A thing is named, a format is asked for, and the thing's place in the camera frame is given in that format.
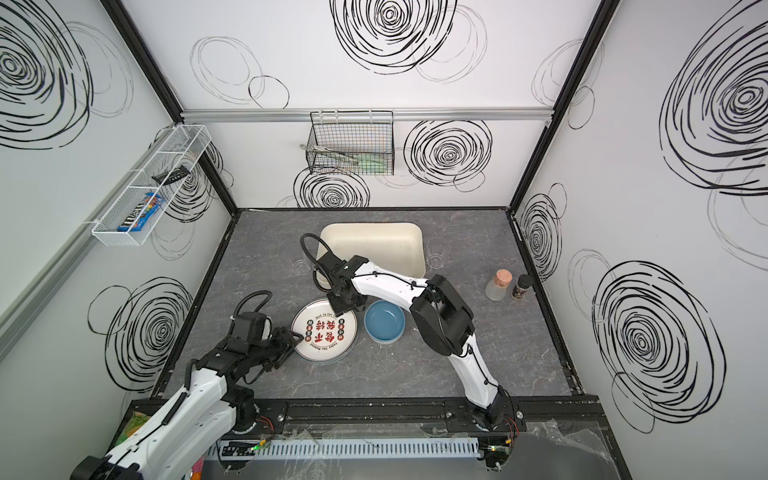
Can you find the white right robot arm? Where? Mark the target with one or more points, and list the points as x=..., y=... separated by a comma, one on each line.
x=443, y=319

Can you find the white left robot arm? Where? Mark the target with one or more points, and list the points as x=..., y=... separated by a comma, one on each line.
x=210, y=404

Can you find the cream plastic bin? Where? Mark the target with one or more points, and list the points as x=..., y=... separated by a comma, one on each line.
x=396, y=247

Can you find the blue bowl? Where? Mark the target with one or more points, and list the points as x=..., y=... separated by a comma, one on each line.
x=384, y=322

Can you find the white slotted cable duct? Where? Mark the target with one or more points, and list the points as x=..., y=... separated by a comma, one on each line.
x=346, y=449

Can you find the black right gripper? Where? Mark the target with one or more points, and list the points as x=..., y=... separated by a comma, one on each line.
x=339, y=294

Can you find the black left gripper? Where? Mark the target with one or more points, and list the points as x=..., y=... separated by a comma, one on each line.
x=282, y=342

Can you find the black wire basket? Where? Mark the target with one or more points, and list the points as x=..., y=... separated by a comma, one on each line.
x=350, y=131

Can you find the green item in basket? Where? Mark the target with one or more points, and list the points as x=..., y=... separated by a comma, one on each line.
x=373, y=164

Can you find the clear plastic cup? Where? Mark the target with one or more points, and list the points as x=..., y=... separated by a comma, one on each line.
x=436, y=253
x=299, y=265

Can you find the green snack bag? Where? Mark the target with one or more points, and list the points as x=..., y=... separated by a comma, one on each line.
x=131, y=426

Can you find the clear wall shelf basket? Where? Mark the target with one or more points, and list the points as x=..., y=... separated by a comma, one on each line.
x=185, y=201

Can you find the white plate red characters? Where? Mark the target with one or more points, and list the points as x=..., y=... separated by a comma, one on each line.
x=325, y=337

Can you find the pink lid glass jar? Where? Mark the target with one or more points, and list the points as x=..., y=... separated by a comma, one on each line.
x=496, y=288

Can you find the blue candy packet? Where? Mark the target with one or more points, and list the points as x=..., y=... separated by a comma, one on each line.
x=148, y=205

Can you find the dark lid spice bottle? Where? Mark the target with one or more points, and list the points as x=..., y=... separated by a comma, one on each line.
x=523, y=284

